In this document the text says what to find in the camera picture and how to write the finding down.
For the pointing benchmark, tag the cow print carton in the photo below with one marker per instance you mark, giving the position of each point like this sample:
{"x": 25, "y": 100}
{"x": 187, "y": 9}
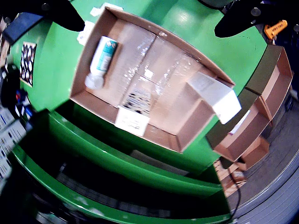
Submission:
{"x": 133, "y": 119}

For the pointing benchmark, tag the white tall carton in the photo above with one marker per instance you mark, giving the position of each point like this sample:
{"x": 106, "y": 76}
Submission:
{"x": 222, "y": 98}

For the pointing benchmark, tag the shallow cardboard tray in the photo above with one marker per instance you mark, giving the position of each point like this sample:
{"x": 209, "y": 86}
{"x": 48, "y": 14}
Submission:
{"x": 163, "y": 70}

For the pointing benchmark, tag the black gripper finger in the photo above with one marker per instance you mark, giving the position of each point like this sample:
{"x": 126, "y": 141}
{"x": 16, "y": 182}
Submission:
{"x": 240, "y": 18}
{"x": 58, "y": 11}

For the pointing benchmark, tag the orange plastic tool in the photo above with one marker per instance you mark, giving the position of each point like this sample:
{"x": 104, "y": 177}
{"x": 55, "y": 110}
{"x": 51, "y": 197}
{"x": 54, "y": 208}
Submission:
{"x": 275, "y": 29}

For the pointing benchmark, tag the white box blue labels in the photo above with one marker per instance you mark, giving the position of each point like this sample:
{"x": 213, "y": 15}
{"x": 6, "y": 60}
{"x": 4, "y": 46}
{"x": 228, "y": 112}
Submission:
{"x": 9, "y": 137}

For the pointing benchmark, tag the dark blue flat object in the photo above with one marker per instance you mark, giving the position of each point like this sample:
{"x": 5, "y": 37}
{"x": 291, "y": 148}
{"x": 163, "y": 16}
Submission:
{"x": 21, "y": 25}

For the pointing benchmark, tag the black white patterned card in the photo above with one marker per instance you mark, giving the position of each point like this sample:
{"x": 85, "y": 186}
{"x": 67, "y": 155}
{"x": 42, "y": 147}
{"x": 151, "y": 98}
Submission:
{"x": 28, "y": 64}

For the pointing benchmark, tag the white tube teal label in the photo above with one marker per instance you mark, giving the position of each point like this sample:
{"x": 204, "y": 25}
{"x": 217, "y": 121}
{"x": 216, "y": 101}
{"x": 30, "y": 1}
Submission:
{"x": 104, "y": 56}

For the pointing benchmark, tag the brown cardboard box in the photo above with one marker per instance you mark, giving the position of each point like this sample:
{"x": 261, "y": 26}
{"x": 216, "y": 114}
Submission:
{"x": 243, "y": 140}
{"x": 278, "y": 79}

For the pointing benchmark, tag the clear plastic wrap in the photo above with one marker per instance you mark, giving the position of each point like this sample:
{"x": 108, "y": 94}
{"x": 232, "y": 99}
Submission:
{"x": 158, "y": 63}

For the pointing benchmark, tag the green metal rack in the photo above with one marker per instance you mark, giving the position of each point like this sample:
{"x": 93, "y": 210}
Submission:
{"x": 105, "y": 163}

